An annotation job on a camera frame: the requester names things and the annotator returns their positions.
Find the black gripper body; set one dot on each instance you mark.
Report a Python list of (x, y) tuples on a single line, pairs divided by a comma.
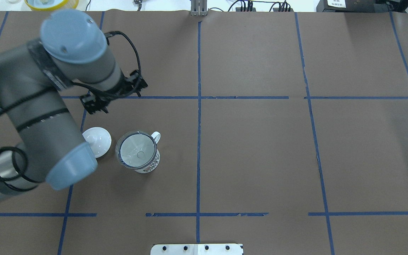
[(94, 103)]

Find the white mug lid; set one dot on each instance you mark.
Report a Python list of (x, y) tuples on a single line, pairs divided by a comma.
[(99, 140)]

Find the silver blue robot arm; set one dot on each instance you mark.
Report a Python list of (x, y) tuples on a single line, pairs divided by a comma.
[(71, 51)]

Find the white enamel mug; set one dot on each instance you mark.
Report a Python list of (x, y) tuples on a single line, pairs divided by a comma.
[(151, 161)]

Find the yellow tape roll with plate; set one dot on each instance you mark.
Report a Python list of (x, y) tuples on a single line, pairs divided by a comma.
[(51, 5)]

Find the brown paper table cover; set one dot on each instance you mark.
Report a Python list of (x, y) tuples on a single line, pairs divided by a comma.
[(284, 132)]

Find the aluminium frame post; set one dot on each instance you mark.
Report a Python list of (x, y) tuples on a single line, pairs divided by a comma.
[(199, 8)]

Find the white camera pole with base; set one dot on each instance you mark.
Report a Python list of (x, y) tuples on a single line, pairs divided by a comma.
[(198, 249)]

